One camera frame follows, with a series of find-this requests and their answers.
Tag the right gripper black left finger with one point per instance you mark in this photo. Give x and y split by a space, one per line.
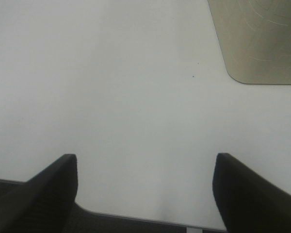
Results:
43 203

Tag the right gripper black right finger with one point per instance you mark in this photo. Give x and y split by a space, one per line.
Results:
247 202

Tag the beige storage box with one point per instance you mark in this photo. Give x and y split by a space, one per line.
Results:
255 39

